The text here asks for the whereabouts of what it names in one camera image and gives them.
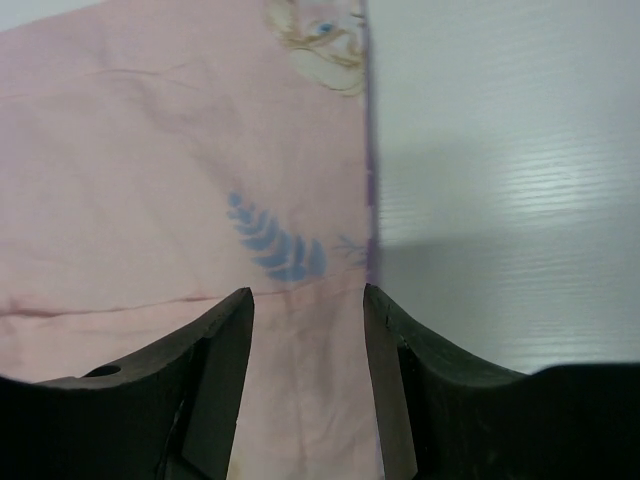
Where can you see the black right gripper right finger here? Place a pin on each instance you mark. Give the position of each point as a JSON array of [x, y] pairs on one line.
[[444, 413]]

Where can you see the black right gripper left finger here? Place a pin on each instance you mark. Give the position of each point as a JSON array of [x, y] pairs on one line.
[[166, 411]]

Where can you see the pink cloth placemat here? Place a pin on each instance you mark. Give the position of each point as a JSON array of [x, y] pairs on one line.
[[158, 155]]

